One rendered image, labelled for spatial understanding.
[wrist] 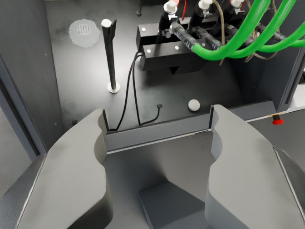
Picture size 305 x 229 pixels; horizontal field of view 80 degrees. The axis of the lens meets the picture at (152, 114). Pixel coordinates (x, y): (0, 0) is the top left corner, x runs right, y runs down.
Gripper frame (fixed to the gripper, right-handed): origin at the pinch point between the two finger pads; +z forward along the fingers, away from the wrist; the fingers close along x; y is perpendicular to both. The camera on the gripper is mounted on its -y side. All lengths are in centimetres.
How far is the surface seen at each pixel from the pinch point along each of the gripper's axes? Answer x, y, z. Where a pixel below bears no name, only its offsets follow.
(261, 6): 9.9, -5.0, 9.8
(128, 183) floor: -26, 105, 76
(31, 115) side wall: -24.9, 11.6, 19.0
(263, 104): 30, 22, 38
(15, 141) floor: -101, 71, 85
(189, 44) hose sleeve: 5.4, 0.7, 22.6
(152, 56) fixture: -1.8, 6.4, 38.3
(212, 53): 7.6, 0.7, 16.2
